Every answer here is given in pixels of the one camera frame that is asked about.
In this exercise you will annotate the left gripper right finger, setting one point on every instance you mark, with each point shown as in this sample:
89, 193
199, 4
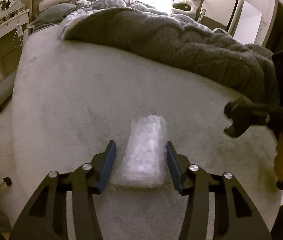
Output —
236, 216

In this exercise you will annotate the clear bubble wrap piece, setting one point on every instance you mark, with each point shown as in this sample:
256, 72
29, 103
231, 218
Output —
144, 162

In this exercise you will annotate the patterned grey duvet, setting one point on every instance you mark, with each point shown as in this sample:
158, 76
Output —
89, 9

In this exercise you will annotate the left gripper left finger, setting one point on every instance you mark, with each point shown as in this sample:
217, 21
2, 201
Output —
45, 214

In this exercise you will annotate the dark grey fuzzy blanket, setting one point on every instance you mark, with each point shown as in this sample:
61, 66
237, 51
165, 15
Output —
212, 54

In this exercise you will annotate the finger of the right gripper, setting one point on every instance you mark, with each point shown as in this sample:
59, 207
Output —
240, 125
237, 108

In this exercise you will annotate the beige pillow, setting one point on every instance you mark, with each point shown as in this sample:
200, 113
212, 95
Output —
45, 4

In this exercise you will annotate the grey pillow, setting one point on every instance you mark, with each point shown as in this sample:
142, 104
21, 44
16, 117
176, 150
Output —
52, 15

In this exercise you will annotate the grey bed mattress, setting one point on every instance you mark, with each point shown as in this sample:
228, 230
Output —
71, 98

